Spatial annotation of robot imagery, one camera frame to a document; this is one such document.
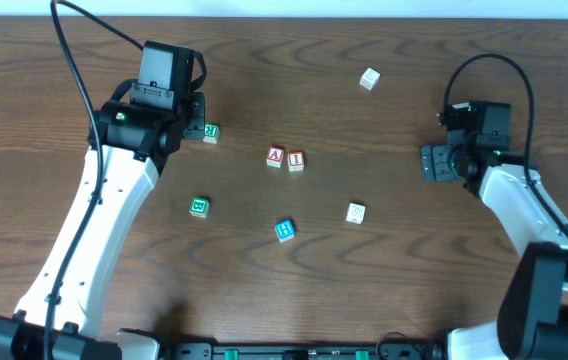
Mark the plain white block far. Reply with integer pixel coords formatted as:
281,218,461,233
359,68,381,91

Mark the red letter A block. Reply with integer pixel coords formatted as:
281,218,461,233
266,146,285,168

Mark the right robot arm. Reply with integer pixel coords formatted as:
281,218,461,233
420,143,568,359

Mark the blue letter H block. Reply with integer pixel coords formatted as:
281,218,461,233
275,219,296,242

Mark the white block with blue D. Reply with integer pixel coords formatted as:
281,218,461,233
346,203,366,224

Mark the black mounting rail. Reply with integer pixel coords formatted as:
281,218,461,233
118,328,445,360

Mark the green letter B block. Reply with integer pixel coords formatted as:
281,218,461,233
189,197,210,218

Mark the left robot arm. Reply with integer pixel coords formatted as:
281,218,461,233
0,92,205,359

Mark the red letter I block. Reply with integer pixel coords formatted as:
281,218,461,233
287,151,305,172

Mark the green letter R block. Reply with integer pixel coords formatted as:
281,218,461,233
203,123,220,144

